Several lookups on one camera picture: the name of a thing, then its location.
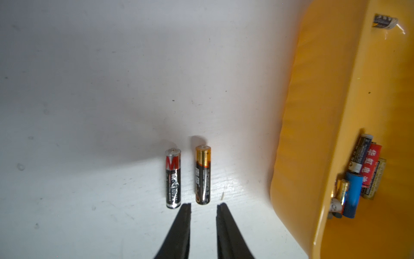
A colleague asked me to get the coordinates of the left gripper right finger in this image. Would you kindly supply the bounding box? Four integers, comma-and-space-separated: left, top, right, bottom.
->
216, 203, 254, 259

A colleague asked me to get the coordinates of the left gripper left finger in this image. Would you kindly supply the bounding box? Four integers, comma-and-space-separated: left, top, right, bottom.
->
154, 204, 191, 259

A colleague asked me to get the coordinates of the black red silver battery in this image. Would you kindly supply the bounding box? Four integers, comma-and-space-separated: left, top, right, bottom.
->
166, 148, 181, 209

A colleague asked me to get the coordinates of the black gold battery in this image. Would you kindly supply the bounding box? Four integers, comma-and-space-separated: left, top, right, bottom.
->
195, 145, 211, 205

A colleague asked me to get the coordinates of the yellow plastic storage tray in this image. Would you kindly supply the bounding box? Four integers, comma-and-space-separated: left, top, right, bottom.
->
270, 1, 414, 259

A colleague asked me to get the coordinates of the blue battery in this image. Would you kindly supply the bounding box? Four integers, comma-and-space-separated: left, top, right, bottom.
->
343, 171, 363, 219

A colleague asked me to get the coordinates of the black white slim battery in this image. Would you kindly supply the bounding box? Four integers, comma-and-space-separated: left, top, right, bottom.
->
348, 134, 374, 174

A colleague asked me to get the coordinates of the red chinese label battery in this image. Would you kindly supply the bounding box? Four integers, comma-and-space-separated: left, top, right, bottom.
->
360, 142, 382, 188

